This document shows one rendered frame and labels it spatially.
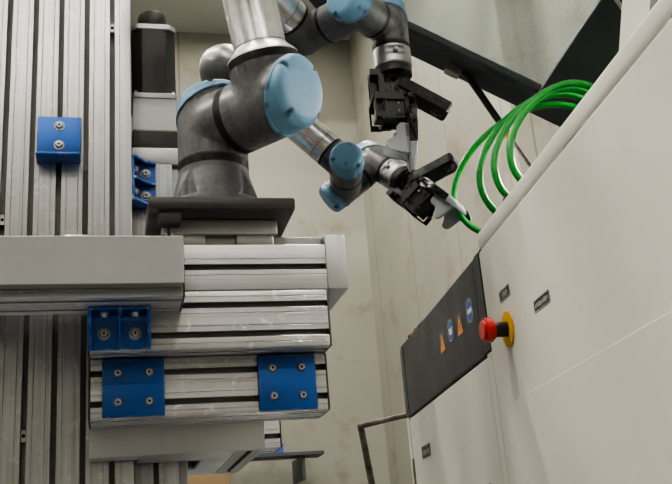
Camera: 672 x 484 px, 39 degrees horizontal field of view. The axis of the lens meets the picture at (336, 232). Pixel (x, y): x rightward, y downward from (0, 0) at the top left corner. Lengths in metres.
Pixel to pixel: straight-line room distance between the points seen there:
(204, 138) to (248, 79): 0.13
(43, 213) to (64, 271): 0.37
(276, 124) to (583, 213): 0.56
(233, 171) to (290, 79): 0.18
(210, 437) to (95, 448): 0.17
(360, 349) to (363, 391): 0.45
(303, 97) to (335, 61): 9.84
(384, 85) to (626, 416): 0.99
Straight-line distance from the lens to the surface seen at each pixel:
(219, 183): 1.50
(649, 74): 0.96
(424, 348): 1.92
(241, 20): 1.53
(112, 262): 1.32
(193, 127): 1.56
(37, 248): 1.33
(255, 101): 1.47
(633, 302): 1.00
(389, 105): 1.82
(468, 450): 1.65
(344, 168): 2.05
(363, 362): 10.07
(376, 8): 1.85
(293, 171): 10.57
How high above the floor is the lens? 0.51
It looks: 19 degrees up
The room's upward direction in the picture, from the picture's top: 5 degrees counter-clockwise
